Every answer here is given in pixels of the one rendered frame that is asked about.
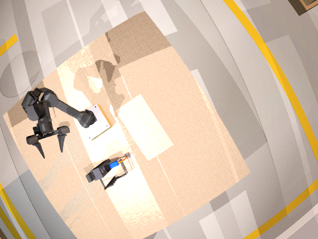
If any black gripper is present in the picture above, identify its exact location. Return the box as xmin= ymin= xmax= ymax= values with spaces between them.
xmin=26 ymin=116 xmax=70 ymax=159

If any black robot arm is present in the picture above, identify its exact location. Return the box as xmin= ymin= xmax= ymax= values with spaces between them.
xmin=21 ymin=87 xmax=97 ymax=129

